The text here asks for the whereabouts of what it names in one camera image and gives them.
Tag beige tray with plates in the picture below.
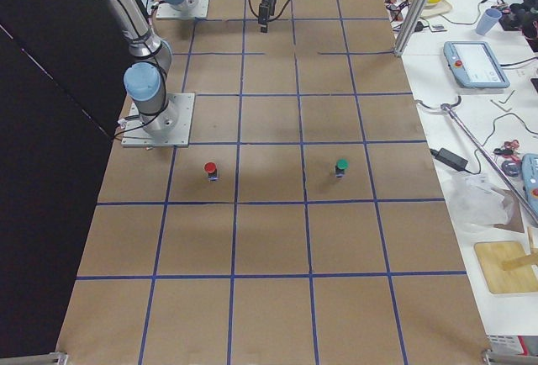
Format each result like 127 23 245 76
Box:
408 0 452 18

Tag metal cane rod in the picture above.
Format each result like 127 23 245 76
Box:
414 96 537 223

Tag blue teach pendant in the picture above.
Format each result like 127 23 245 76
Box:
443 41 510 89
521 153 538 212

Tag light blue plastic cup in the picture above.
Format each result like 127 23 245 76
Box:
475 8 503 36

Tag black power adapter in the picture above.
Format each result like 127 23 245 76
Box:
435 148 468 172

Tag clear plastic bag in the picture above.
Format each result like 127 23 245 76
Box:
446 172 514 225

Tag wooden cutting board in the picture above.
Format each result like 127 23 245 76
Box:
474 241 537 294

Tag aluminium frame post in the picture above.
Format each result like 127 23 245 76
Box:
393 0 427 57

